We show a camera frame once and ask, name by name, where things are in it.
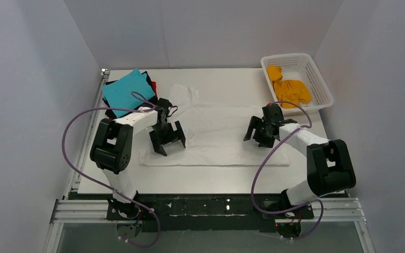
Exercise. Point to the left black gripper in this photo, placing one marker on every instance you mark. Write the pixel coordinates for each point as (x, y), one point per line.
(167, 134)

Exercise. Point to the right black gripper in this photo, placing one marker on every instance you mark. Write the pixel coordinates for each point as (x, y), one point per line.
(261, 129)

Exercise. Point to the white t-shirt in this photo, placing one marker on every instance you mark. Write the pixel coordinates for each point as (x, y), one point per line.
(214, 134)

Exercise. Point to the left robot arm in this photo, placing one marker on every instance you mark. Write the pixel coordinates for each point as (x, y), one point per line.
(112, 147)

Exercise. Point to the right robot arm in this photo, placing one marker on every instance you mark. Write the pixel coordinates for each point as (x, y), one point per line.
(329, 166)

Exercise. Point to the yellow t-shirt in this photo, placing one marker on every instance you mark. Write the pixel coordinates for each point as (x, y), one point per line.
(292, 91)

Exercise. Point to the folded red t-shirt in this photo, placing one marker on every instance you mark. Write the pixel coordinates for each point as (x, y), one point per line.
(110, 114)

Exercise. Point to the folded cyan t-shirt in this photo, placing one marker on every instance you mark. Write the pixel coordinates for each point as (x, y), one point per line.
(127, 92)

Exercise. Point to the white plastic basket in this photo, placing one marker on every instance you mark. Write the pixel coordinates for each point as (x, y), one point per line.
(300, 66)

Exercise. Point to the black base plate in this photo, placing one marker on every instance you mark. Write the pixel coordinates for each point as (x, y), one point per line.
(200, 212)

